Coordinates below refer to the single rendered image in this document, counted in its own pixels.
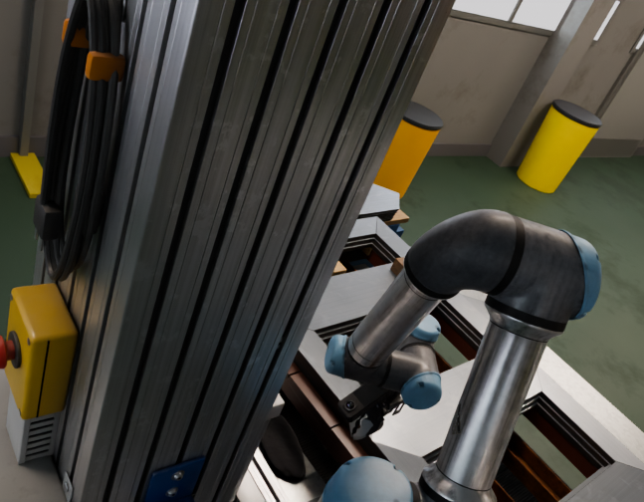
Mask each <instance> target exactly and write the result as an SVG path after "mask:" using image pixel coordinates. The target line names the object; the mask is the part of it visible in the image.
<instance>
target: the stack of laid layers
mask: <svg viewBox="0 0 644 502"><path fill-rule="evenodd" d="M365 248H371V249H372V250H373V251H374V252H375V253H376V254H377V255H378V256H380V257H381V258H382V259H383V260H384V261H385V262H386V263H387V264H389V263H393V262H394V260H395V259H396V258H401V257H400V256H399V255H398V254H397V253H396V252H395V251H393V250H392V249H391V248H390V247H389V246H388V245H387V244H386V243H385V242H384V241H383V240H382V239H381V238H380V237H379V236H378V235H377V234H370V235H365V236H359V237H353V238H348V239H347V242H346V244H345V246H344V248H343V250H342V253H344V252H349V251H354V250H359V249H365ZM434 310H435V311H436V312H437V313H438V314H439V315H440V316H441V317H442V318H443V319H444V320H445V321H446V322H447V323H448V324H449V325H450V326H451V327H452V328H453V329H454V330H455V331H456V332H457V333H458V334H459V335H460V336H461V337H463V338H464V339H465V340H466V341H467V342H468V343H469V344H470V345H471V346H472V347H473V348H474V349H475V350H476V351H478V349H479V346H480V344H481V341H482V338H483V335H482V334H481V333H480V332H479V331H478V330H477V329H476V328H474V327H473V326H472V325H471V324H470V323H469V322H468V321H467V320H466V319H465V318H464V317H463V316H462V315H461V314H460V313H459V312H458V311H457V310H456V309H454V308H453V307H452V306H451V305H450V304H449V303H448V302H447V301H446V300H442V301H441V302H440V303H439V304H438V305H437V306H436V307H435V309H434ZM366 316H367V315H366ZM366 316H363V317H359V318H356V319H353V320H349V321H346V322H342V323H339V324H335V325H332V326H329V327H325V328H322V329H318V330H315V332H316V333H317V334H318V335H319V337H320V338H321V339H322V340H323V341H324V342H325V343H326V342H329V341H330V339H331V338H332V337H333V336H334V335H343V336H345V335H347V336H348V335H351V334H352V333H353V332H354V331H355V330H356V328H357V327H358V326H359V324H360V323H361V322H362V321H363V319H364V318H365V317H366ZM293 362H294V363H295V364H296V365H297V367H298V368H299V369H300V370H301V371H300V373H303V374H304V375H305V377H306V378H307V379H308V380H309V382H310V383H311V384H312V385H313V387H314V388H315V389H316V390H317V392H318V393H319V394H320V395H321V397H322V398H323V399H324V401H325V402H326V403H327V404H328V406H329V407H330V408H331V409H332V411H333V412H334V413H335V414H336V416H337V417H338V418H339V419H340V421H341V424H344V426H345V427H346V428H347V429H348V431H349V432H350V427H349V422H348V421H346V419H345V418H344V417H343V416H342V414H341V413H340V412H339V411H338V405H337V404H338V402H339V399H338V398H337V397H336V395H335V394H334V393H333V392H332V390H331V389H330V388H329V387H328V386H327V384H326V383H325V382H324V381H323V379H322V378H321V377H320V375H319V374H318V373H317V372H316V371H315V369H314V368H313V367H312V366H311V364H310V363H309V362H308V361H307V360H306V358H305V357H304V356H303V355H302V353H301V352H300V351H299V350H298V351H297V354H296V356H295V358H294V360H293ZM532 408H535V409H536V410H537V411H538V412H539V413H540V414H541V415H542V416H544V417H545V418H546V419H547V420H548V421H549V422H550V423H551V424H552V425H553V426H554V427H555V428H556V429H557V430H558V431H559V432H560V433H561V434H562V435H563V436H564V437H565V438H566V439H567V440H568V441H569V442H570V443H571V444H572V445H573V446H574V447H575V448H576V449H577V450H578V451H579V452H580V453H581V454H582V455H583V456H585V457H586V458H587V459H588V460H589V461H590V462H591V463H592V464H593V465H594V466H595V467H596V468H597V469H598V470H597V471H596V472H595V473H593V474H592V475H591V476H590V477H588V478H587V479H586V480H585V481H583V482H582V483H581V484H580V485H578V486H577V487H576V488H574V489H573V490H572V491H571V492H569V493H568V494H567V495H566V496H564V497H563V498H562V499H561V500H559V501H558V502H566V501H567V500H568V499H569V498H571V497H572V496H573V495H574V494H576V493H577V492H578V491H579V490H581V489H582V488H583V487H584V486H586V485H587V484H588V483H589V482H591V481H592V480H593V479H594V478H596V477H597V476H598V475H599V474H601V473H602V472H603V471H604V470H606V469H607V468H608V467H609V466H610V465H612V464H613V463H614V462H615V461H614V460H613V459H612V458H611V457H610V456H609V455H608V454H607V453H606V452H605V451H604V450H603V449H602V448H601V447H600V446H599V445H598V444H597V443H595V442H594V441H593V440H592V439H591V438H590V437H589V436H588V435H587V434H586V433H585V432H584V431H583V430H582V429H581V428H580V427H579V426H578V425H577V424H575V423H574V422H573V421H572V420H571V419H570V418H569V417H568V416H567V415H566V414H565V413H564V412H563V411H562V410H561V409H560V408H559V407H558V406H557V405H555V404H554V403H553V402H552V401H551V400H550V399H549V398H548V397H547V396H546V395H545V394H544V393H543V392H542V391H541V392H539V393H537V394H535V395H533V396H532V397H530V398H528V399H526V400H525V402H524V405H523V408H522V410H521V413H520V415H521V414H523V413H525V412H527V411H528V410H530V409H532ZM520 415H519V416H520ZM357 442H358V443H359V444H360V446H361V447H362V448H363V449H364V451H365V452H366V453H367V454H368V456H374V457H379V458H382V459H385V460H387V461H389V460H388V459H387V458H386V457H385V455H384V454H383V453H382V452H381V450H380V449H379V448H378V447H377V446H376V444H375V443H374V442H373V441H372V440H371V438H370V437H369V436H366V437H364V438H362V439H358V440H357ZM441 449H442V446H441V447H439V448H437V449H435V450H434V451H432V452H430V453H428V454H426V455H425V456H423V458H424V460H425V461H426V462H427V463H428V464H431V463H434V462H436V461H437V460H438V457H439V454H440V451H441ZM389 462H390V461H389Z"/></svg>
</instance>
